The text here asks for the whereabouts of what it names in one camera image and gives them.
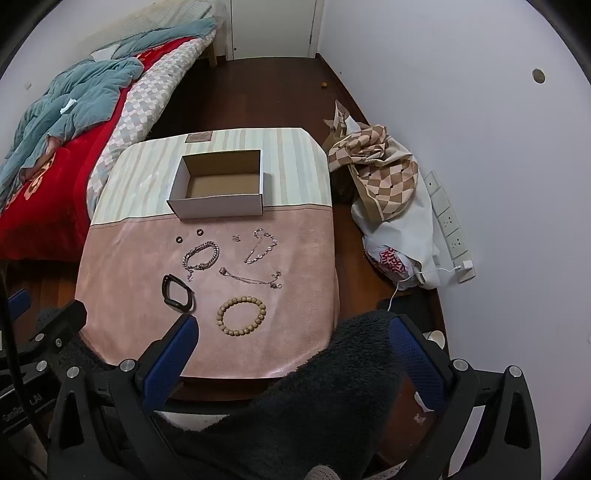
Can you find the white cable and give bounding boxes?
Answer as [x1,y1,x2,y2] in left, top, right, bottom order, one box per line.
[385,265,462,319]

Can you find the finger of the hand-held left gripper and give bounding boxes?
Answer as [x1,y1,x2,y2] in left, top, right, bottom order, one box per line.
[7,288,33,326]
[9,300,88,374]

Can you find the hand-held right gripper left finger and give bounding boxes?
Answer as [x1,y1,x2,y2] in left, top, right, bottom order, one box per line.
[48,314,201,480]

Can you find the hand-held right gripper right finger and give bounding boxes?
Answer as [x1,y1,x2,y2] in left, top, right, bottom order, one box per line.
[388,314,543,480]

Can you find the chunky silver chain bracelet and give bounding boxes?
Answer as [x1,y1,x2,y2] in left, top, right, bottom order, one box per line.
[183,241,219,281]

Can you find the grey checkered bed sheet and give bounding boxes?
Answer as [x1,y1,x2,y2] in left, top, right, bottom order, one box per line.
[87,37,215,217]

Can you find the wooden bed leg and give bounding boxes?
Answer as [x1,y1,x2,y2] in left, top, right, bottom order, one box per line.
[208,21,229,68]

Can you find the white door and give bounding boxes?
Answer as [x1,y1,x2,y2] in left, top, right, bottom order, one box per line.
[226,0,324,61]

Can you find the thin silver pendant necklace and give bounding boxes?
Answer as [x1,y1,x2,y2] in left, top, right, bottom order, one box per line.
[218,266,283,290]

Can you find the teal quilt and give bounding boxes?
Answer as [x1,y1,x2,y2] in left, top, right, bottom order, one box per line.
[0,17,218,195]

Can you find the wooden bead bracelet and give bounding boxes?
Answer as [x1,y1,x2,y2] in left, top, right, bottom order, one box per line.
[216,296,267,337]

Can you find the white cardboard box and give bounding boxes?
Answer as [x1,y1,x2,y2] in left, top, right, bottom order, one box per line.
[167,149,265,219]

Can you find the beige bedding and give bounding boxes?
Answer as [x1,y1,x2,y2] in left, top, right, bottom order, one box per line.
[90,0,213,58]

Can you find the silver link bracelet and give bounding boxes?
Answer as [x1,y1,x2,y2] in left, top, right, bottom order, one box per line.
[244,228,279,265]

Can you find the white power strip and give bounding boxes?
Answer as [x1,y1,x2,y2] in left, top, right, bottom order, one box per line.
[425,170,476,282]

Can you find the dark grey fleece clothing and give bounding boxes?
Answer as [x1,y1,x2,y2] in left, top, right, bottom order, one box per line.
[37,309,411,480]

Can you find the black wrist band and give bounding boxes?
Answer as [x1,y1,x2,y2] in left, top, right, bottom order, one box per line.
[161,274,197,315]

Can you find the white plastic bag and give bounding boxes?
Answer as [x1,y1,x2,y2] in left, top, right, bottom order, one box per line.
[351,152,441,291]

